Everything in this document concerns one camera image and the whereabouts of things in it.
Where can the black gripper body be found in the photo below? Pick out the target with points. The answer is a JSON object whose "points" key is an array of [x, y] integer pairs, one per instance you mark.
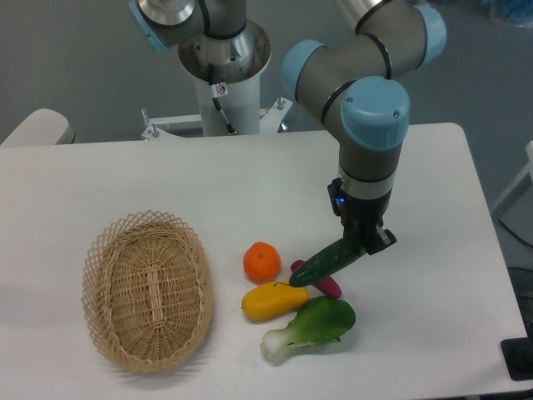
{"points": [[368, 212]]}

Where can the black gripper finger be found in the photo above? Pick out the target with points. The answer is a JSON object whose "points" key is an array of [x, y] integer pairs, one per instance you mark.
{"points": [[378, 239], [351, 231]]}

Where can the green cucumber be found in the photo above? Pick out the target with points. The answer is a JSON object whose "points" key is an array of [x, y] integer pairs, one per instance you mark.
{"points": [[331, 259]]}

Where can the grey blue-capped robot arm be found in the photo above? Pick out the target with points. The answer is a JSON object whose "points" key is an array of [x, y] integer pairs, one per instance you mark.
{"points": [[352, 90]]}

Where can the purple sweet potato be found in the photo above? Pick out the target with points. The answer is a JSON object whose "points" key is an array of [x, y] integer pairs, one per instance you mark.
{"points": [[327, 286]]}

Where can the green bok choy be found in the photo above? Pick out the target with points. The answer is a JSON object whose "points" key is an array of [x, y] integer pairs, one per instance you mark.
{"points": [[321, 320]]}

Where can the orange tangerine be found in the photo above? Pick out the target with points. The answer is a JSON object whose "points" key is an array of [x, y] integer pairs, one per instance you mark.
{"points": [[261, 262]]}

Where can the yellow mango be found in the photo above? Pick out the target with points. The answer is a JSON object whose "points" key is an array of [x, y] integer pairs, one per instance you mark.
{"points": [[273, 299]]}

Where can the white side furniture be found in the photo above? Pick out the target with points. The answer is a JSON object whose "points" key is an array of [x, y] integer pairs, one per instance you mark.
{"points": [[516, 188]]}

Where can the black device at edge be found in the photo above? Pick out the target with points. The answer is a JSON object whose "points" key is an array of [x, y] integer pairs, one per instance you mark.
{"points": [[517, 353]]}

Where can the woven wicker basket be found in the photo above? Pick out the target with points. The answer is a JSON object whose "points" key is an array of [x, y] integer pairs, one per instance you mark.
{"points": [[147, 292]]}

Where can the blue transparent container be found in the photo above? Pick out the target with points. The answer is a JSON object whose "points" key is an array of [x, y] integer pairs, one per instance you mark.
{"points": [[516, 13]]}

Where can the white chair back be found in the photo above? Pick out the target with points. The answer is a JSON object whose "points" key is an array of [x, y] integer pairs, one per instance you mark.
{"points": [[43, 127]]}

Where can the white pedestal base frame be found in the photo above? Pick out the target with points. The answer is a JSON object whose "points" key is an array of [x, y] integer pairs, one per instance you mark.
{"points": [[212, 123]]}

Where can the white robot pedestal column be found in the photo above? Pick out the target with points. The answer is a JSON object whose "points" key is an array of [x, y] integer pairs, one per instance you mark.
{"points": [[226, 72]]}

